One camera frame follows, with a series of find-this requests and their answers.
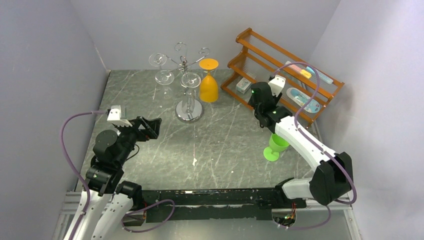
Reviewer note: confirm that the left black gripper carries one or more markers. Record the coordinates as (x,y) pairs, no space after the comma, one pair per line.
(152,126)

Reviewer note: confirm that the clear glass front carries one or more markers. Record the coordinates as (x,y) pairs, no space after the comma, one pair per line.
(190,81)

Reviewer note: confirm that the orange plastic goblet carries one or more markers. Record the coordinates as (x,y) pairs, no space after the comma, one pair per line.
(208,88)

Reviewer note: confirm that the clear wine glass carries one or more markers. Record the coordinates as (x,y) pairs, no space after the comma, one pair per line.
(157,60)

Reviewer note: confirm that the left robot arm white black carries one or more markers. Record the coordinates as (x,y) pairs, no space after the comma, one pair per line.
(106,199)

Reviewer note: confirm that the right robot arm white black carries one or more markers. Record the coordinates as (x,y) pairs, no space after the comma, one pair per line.
(332,172)

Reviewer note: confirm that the chrome wine glass rack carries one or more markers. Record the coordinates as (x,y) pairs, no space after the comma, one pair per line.
(179,68)

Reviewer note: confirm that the small teal white box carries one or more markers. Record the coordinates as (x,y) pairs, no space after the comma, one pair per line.
(243,85)

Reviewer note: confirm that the green plastic goblet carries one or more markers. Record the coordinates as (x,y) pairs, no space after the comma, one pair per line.
(276,146)

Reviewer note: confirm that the black base bar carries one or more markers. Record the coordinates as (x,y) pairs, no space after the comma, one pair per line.
(205,204)

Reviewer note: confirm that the orange wooden shelf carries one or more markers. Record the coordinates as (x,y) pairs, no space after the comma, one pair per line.
(258,60)

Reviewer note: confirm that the pink yellow highlighter pack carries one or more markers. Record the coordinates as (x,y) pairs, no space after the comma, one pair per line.
(299,68)

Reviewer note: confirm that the light blue highlighter pack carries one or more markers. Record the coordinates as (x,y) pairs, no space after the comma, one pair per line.
(317,73)

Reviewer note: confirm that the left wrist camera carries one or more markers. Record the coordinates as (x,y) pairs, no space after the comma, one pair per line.
(117,116)

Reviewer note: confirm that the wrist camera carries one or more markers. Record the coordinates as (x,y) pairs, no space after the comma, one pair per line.
(276,84)
(117,116)

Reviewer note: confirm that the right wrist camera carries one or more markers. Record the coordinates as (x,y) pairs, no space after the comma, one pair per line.
(276,84)

